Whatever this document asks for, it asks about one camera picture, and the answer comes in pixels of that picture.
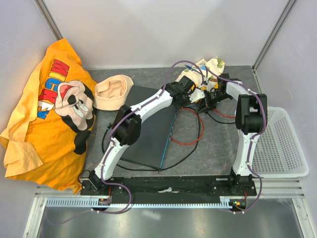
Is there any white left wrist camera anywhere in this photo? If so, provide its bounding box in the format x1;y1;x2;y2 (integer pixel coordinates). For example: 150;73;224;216
189;88;205;103

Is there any patterned white yellow cloth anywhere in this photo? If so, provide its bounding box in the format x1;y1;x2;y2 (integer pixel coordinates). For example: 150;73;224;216
172;57;225;96

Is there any short black cable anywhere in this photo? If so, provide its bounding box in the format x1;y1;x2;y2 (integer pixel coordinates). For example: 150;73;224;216
205;109;236;124

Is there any long black cable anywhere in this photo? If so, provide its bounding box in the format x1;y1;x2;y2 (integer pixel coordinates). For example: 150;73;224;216
101;109;200;174

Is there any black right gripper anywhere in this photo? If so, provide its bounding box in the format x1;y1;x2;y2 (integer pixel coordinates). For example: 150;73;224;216
196;90;231;114

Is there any blue ethernet cable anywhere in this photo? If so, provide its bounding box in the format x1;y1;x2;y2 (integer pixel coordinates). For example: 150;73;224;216
183;64;209;86

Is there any white perforated plastic basket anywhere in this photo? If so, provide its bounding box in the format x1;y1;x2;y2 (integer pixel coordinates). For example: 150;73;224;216
252;107;309;179

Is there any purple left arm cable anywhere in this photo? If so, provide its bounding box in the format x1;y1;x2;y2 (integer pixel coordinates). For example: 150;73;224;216
45;60;205;225

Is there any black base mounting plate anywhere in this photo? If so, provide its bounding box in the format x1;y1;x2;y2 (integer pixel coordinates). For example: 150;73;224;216
80;175;257;196

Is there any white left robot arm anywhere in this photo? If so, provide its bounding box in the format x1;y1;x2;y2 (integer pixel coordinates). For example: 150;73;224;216
89;76;204;195

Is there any slotted grey cable duct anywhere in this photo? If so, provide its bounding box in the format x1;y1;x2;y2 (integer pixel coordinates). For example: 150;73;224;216
46;197;246;209

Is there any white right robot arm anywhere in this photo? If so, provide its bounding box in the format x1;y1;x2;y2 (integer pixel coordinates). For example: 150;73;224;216
198;74;267;177

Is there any beige bucket hat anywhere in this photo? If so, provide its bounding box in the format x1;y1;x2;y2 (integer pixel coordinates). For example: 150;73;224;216
93;74;134;111

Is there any dark grey network switch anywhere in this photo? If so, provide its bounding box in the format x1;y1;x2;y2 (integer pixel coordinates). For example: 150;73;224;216
116;85;178;174

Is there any orange Mickey t-shirt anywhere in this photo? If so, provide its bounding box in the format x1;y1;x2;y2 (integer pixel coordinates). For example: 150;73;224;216
0;39;96;193

